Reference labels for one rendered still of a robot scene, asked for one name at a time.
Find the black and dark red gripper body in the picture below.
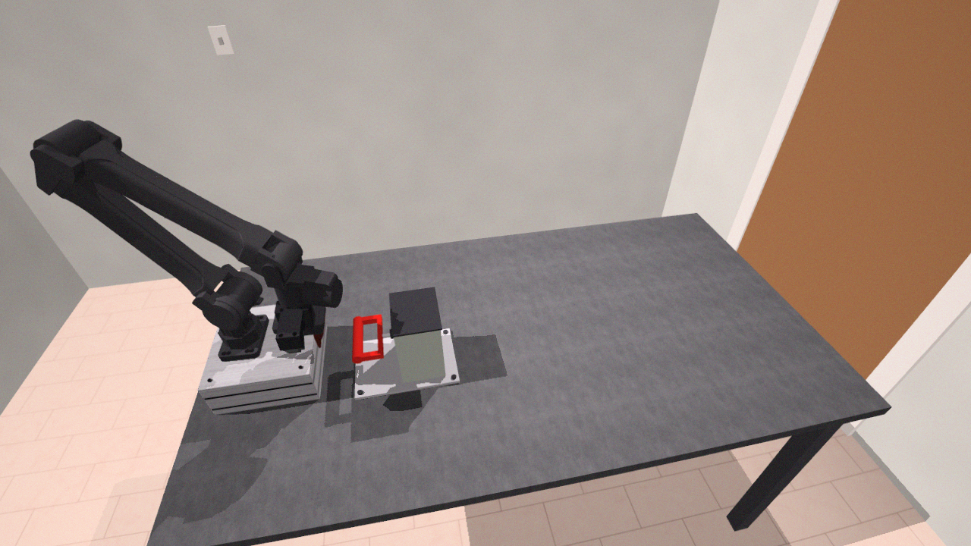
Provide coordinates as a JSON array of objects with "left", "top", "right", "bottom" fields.
[{"left": 272, "top": 302, "right": 326, "bottom": 336}]

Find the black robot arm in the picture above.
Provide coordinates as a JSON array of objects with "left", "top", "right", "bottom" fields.
[{"left": 30, "top": 120, "right": 343, "bottom": 362}]

